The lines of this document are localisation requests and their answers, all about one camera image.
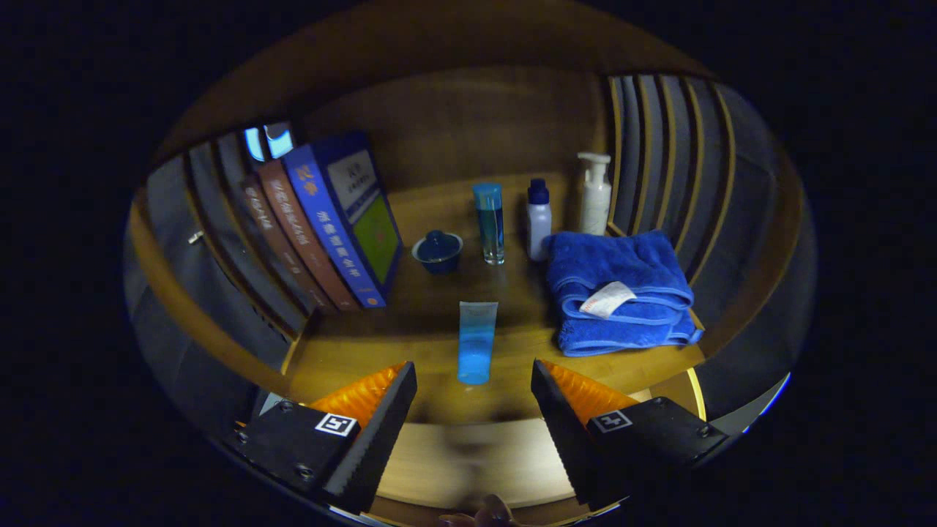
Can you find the wooden drawer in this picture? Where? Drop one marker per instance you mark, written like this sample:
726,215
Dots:
476,468

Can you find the blue lidded teacup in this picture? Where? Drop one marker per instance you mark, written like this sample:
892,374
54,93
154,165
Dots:
438,252

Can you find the small white bottle blue cap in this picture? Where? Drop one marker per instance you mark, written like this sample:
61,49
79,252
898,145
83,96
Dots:
539,223

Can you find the white pump bottle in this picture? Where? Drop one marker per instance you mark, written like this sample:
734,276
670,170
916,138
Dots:
595,197

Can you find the blue glass bottle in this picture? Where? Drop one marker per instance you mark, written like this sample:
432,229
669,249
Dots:
490,223

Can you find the silver clip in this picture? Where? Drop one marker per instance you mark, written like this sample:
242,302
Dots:
196,236

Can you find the dark brown book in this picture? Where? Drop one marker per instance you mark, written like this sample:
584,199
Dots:
282,249

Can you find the wooden countertop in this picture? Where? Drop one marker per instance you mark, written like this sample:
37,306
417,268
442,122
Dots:
424,322

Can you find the wooden cabinet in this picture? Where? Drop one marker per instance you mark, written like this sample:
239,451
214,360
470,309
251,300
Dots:
476,124

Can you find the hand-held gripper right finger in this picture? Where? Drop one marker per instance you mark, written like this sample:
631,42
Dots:
567,446

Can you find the folded blue towel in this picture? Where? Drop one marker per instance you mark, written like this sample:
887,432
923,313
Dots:
622,267

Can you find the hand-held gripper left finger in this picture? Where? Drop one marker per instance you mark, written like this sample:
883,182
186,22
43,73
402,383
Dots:
381,439

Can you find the blue book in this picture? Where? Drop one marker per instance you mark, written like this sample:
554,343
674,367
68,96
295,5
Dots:
329,219

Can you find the reddish brown book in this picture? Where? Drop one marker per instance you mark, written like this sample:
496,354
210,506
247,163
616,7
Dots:
304,234

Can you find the blue cosmetic tube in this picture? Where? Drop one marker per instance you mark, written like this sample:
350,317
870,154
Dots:
476,344

